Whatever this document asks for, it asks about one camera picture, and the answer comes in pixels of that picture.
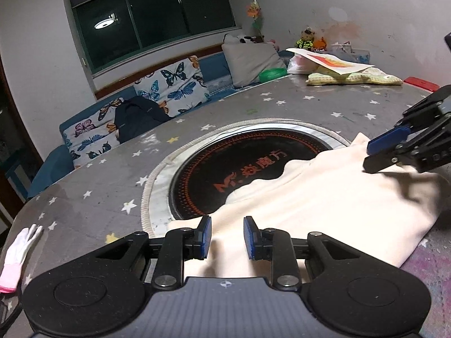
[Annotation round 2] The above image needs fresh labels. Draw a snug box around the grey pillow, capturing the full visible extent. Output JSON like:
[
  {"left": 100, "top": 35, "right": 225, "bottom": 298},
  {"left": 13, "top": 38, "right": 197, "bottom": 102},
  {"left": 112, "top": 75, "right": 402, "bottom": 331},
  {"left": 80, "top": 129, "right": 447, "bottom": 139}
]
[{"left": 222, "top": 34, "right": 287, "bottom": 89}]

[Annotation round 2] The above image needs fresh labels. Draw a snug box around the white plastic bag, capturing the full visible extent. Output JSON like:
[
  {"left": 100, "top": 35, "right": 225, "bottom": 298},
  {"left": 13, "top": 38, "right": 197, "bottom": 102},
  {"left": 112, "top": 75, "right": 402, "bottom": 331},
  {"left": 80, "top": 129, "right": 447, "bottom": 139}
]
[{"left": 287, "top": 54, "right": 318, "bottom": 75}]

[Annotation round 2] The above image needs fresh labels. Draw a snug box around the red flat box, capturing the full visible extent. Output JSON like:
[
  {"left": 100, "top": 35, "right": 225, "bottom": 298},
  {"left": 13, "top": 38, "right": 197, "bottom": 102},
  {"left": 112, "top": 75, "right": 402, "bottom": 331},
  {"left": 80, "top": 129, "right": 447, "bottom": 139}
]
[{"left": 404, "top": 76, "right": 441, "bottom": 94}]

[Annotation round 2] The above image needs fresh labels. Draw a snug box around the white and pink glove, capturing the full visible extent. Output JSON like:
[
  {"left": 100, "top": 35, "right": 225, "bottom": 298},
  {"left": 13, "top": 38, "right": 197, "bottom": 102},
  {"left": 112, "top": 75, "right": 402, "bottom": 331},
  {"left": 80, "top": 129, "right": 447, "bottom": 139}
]
[{"left": 0, "top": 223, "right": 45, "bottom": 293}]

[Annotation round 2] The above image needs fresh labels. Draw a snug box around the dark wooden door frame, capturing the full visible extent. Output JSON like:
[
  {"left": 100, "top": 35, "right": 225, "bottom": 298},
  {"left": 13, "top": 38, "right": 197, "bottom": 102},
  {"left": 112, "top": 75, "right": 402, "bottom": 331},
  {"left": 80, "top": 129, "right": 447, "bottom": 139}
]
[{"left": 0, "top": 56, "right": 45, "bottom": 219}]

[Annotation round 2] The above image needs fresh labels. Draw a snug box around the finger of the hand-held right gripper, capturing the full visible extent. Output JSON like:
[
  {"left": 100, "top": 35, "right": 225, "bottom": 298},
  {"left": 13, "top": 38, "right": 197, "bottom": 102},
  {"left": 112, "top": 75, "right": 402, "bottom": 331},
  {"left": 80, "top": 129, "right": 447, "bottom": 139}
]
[
  {"left": 367, "top": 84, "right": 451, "bottom": 155},
  {"left": 363, "top": 123, "right": 451, "bottom": 174}
]

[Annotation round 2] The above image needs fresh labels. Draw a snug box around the dark window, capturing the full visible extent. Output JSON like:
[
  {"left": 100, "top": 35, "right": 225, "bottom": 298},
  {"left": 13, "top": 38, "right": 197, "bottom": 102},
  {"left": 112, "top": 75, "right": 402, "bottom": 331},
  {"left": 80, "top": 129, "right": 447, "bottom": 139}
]
[{"left": 67, "top": 0, "right": 237, "bottom": 77}]

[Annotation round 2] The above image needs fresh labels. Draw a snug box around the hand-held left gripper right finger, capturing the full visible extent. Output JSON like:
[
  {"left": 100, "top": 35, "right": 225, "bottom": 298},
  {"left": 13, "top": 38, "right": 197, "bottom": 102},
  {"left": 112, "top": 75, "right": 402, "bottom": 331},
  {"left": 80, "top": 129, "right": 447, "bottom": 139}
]
[{"left": 244, "top": 215, "right": 360, "bottom": 288}]

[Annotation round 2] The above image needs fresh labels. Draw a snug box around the clear plastic storage box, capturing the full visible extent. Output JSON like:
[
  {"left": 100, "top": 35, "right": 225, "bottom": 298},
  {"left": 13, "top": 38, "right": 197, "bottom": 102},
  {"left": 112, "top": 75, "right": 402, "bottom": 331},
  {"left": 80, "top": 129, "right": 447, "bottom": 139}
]
[{"left": 330, "top": 41, "right": 371, "bottom": 65}]

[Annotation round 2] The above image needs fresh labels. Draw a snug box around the black flat frame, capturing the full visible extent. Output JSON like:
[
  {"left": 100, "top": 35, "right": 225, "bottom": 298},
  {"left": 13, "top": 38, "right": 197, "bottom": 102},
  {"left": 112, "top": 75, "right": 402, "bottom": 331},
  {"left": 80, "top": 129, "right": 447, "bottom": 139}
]
[{"left": 0, "top": 290, "right": 22, "bottom": 329}]

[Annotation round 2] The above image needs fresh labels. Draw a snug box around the colourful paper flower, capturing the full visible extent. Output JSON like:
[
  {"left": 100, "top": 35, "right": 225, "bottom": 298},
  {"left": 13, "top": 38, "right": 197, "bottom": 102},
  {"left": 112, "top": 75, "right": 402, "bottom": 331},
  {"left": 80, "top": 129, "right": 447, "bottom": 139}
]
[{"left": 247, "top": 1, "right": 266, "bottom": 40}]

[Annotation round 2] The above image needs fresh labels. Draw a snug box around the paper sheet with orange print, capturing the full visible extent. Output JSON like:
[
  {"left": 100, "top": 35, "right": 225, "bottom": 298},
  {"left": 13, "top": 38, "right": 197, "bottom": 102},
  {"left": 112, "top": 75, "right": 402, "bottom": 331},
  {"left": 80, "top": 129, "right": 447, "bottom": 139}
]
[{"left": 286, "top": 47, "right": 375, "bottom": 77}]

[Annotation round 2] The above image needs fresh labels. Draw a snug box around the dark blue bag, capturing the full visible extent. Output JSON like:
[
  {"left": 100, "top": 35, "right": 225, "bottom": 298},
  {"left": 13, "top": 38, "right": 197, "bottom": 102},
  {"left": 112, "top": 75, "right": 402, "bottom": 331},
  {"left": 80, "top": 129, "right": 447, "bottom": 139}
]
[{"left": 113, "top": 96, "right": 174, "bottom": 145}]

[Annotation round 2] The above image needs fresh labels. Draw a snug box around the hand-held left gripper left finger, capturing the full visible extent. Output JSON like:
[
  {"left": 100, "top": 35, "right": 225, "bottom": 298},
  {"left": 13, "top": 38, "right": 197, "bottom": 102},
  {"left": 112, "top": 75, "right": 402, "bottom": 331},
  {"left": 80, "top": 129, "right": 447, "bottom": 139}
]
[{"left": 95, "top": 215, "right": 212, "bottom": 288}]

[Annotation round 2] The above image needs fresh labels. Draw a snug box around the blue sofa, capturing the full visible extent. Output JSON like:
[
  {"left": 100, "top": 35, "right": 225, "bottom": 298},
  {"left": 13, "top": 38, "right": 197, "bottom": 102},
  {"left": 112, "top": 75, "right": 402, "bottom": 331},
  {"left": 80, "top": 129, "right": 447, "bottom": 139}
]
[{"left": 26, "top": 51, "right": 294, "bottom": 198}]

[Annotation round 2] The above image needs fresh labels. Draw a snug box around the round black induction cooktop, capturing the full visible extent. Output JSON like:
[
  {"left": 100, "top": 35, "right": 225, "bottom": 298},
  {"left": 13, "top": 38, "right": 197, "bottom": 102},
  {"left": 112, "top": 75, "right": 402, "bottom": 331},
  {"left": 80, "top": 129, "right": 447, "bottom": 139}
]
[{"left": 141, "top": 120, "right": 353, "bottom": 239}]

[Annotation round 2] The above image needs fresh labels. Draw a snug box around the teddy bear in uniform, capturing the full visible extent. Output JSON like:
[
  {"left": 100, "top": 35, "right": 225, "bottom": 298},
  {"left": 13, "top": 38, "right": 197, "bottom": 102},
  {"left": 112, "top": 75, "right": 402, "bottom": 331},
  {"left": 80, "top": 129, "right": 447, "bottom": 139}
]
[{"left": 295, "top": 26, "right": 315, "bottom": 51}]

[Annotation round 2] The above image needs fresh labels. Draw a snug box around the yellow-green patterned cloth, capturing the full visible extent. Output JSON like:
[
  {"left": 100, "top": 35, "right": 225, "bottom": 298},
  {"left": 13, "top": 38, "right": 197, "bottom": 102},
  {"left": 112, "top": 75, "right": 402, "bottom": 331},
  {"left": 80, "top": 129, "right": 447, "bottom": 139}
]
[{"left": 306, "top": 66, "right": 403, "bottom": 87}]

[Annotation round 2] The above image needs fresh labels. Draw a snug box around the butterfly-print sofa cushion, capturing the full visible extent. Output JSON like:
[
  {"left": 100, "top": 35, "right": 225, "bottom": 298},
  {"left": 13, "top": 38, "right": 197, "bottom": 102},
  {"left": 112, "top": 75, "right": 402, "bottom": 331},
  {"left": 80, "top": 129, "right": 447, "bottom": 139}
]
[
  {"left": 63, "top": 97, "right": 142, "bottom": 170},
  {"left": 134, "top": 55, "right": 209, "bottom": 118}
]

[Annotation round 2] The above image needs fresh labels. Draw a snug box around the panda plush toy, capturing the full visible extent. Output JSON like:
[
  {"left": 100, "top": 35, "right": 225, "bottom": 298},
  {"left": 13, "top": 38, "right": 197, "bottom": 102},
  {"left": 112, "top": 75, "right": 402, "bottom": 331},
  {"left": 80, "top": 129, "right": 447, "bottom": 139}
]
[{"left": 237, "top": 34, "right": 266, "bottom": 45}]

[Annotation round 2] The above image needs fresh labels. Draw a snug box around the cream sweatshirt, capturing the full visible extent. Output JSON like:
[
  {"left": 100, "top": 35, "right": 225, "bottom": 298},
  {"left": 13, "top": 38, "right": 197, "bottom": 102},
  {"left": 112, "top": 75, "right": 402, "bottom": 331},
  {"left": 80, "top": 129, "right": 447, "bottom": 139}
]
[{"left": 167, "top": 132, "right": 448, "bottom": 279}]

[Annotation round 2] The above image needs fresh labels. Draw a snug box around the green plastic bowl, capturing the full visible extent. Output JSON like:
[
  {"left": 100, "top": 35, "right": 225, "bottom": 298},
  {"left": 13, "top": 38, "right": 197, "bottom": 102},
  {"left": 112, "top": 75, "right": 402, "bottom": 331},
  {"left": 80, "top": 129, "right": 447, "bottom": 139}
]
[{"left": 259, "top": 68, "right": 287, "bottom": 83}]

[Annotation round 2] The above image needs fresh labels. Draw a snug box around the wooden wall rail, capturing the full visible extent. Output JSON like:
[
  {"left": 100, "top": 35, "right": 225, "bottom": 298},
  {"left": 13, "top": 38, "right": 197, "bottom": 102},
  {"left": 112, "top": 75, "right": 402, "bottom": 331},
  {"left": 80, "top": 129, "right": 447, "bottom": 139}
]
[{"left": 94, "top": 42, "right": 227, "bottom": 101}]

